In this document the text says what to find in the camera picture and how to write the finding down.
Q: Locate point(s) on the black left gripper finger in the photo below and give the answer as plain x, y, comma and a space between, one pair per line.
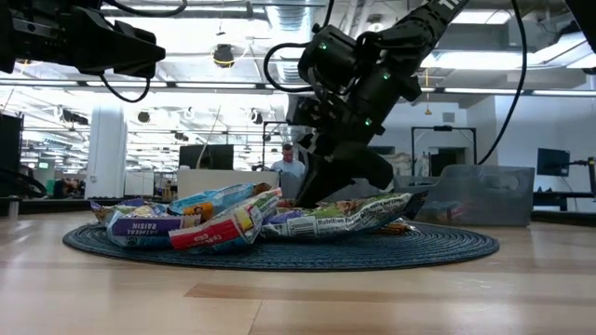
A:
139, 53
132, 29

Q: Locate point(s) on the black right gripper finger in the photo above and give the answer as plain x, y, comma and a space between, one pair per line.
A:
326, 181
375, 170

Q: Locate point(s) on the green red granola bar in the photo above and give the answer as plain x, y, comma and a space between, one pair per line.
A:
335, 218

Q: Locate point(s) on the blue purple granola bar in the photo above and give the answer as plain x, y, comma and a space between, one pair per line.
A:
281, 217

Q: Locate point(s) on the orange granola bar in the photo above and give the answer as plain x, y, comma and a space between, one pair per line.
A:
396, 228

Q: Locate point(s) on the light blue white granola bar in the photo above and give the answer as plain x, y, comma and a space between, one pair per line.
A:
209, 197

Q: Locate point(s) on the red chocolate chip granola bar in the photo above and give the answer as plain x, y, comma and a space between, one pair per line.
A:
205, 235

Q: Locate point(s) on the yellow blue granola bar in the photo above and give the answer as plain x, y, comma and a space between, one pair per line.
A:
104, 211

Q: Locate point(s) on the purple oatmeal raisin granola bar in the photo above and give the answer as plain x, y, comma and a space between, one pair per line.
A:
144, 226

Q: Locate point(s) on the dark monitor on arm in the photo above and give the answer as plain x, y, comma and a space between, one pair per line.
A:
553, 162

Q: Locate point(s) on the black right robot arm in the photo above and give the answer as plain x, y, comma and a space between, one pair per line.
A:
400, 42

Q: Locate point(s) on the grey cover sheet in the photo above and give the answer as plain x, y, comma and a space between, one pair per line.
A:
410, 165

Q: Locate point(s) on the person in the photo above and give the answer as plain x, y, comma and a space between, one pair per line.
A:
288, 165

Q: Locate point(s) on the round dark blue woven placemat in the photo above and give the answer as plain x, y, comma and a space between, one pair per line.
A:
349, 253

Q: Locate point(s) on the long linear ceiling light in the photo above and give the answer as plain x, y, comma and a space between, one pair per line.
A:
209, 84

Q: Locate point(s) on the black ceiling dome fixture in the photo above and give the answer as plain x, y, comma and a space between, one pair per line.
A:
223, 55

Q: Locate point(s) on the white building column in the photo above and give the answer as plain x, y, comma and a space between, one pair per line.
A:
106, 153

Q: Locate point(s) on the tall black cabinet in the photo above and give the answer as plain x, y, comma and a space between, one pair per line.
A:
11, 153

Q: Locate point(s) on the black background monitor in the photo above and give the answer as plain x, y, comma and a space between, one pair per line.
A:
205, 157

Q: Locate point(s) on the white background cabinet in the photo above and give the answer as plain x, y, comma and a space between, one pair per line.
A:
139, 183

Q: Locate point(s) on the background workbench desk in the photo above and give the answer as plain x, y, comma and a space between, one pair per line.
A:
559, 195

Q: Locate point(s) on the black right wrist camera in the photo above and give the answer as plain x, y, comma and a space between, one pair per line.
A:
305, 114

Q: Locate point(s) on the silver round ceiling duct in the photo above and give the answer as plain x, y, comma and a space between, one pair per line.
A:
288, 18

